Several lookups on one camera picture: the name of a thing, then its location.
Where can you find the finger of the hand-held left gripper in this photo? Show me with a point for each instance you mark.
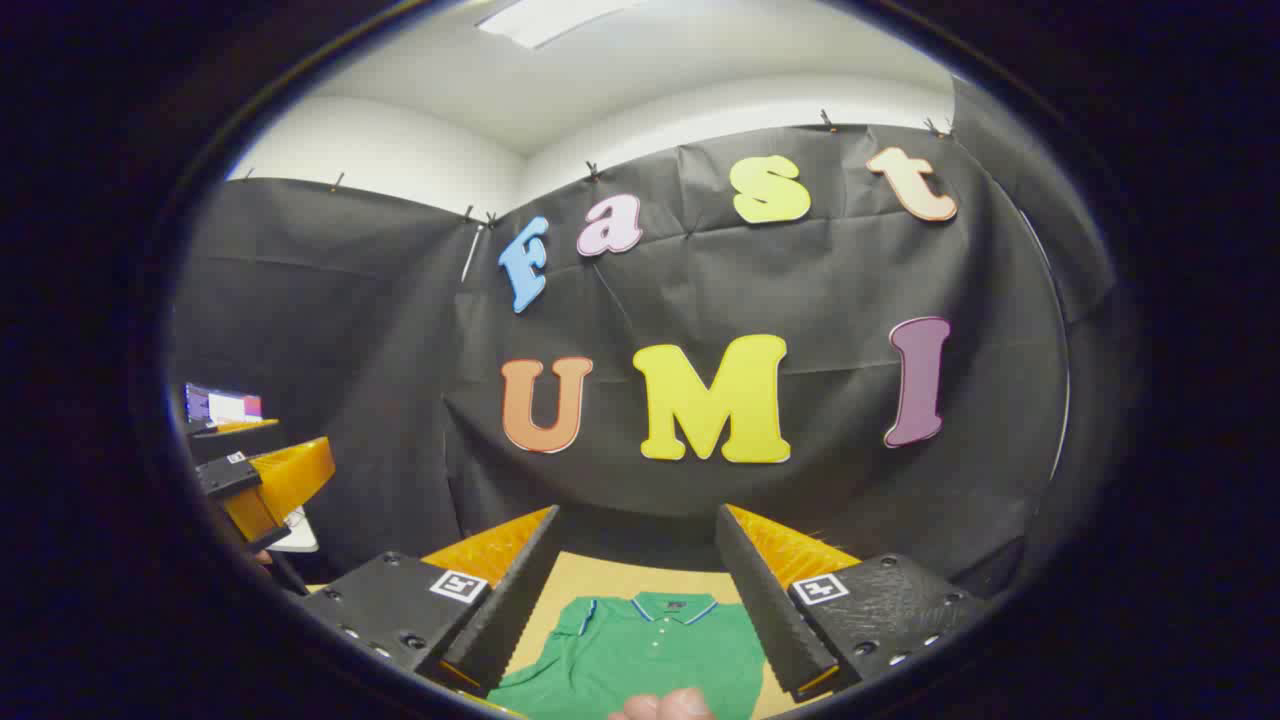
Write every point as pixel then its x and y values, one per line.
pixel 275 480
pixel 235 429

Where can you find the black backdrop cloth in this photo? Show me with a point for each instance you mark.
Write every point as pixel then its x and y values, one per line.
pixel 800 290

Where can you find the ceiling light panel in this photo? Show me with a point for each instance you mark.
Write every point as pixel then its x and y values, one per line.
pixel 545 18

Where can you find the white flat object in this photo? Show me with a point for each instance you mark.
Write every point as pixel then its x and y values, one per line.
pixel 298 535

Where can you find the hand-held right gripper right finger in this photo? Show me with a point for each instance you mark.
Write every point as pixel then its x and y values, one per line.
pixel 765 600

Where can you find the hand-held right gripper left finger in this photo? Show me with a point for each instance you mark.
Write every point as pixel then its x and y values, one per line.
pixel 510 610

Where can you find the green T-shirt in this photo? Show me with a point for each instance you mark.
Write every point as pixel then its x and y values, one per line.
pixel 650 655

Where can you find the small lit screen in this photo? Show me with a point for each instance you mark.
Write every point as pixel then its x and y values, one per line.
pixel 222 405

